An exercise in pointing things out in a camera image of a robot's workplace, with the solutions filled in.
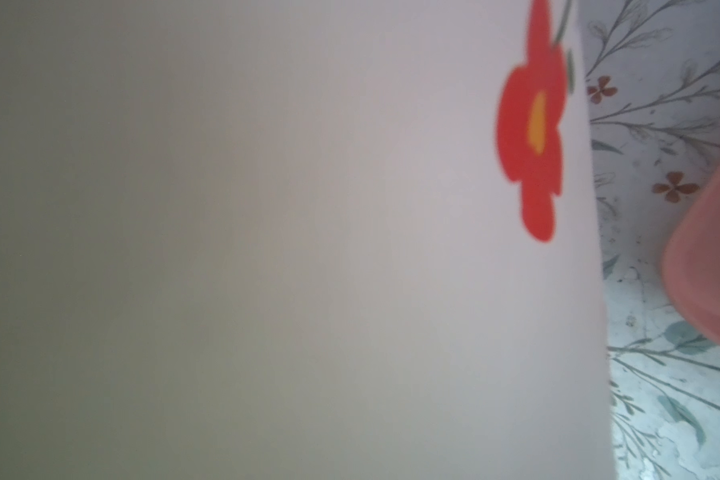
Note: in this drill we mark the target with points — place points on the white floral paper bag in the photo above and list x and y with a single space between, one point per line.
299 240

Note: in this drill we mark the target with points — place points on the pink plastic tray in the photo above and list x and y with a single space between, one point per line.
691 262

